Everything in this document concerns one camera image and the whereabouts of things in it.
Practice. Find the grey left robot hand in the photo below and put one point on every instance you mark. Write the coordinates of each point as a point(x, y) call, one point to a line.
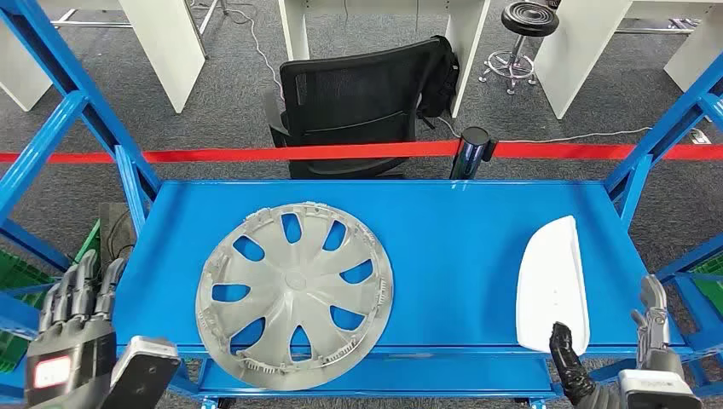
point(73, 338)

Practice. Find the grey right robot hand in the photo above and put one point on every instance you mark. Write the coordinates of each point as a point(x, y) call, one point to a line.
point(655, 338)

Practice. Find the silver plastic wheel cover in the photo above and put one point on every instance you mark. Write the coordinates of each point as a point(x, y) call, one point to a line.
point(293, 282)

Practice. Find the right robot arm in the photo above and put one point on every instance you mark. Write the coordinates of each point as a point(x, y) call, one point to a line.
point(604, 398)

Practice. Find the blue metal shelf rack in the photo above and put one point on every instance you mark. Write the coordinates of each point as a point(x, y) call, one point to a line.
point(452, 254)
point(14, 316)
point(700, 338)

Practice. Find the white plastic shell part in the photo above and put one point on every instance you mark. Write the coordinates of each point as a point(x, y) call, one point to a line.
point(551, 282)

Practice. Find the white power strip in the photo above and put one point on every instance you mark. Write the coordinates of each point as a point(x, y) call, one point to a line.
point(700, 136)

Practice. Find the red barrier belt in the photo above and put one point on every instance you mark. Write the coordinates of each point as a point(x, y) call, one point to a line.
point(226, 154)

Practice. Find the black round stool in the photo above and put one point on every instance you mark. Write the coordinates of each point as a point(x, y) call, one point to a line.
point(530, 18)

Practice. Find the black mesh office chair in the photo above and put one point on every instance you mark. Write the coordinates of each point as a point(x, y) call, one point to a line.
point(350, 96)

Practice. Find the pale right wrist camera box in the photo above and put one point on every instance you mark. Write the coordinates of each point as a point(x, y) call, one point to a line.
point(658, 392)

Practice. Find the black barrier post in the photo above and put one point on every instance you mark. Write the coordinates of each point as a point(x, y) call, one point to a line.
point(469, 158)

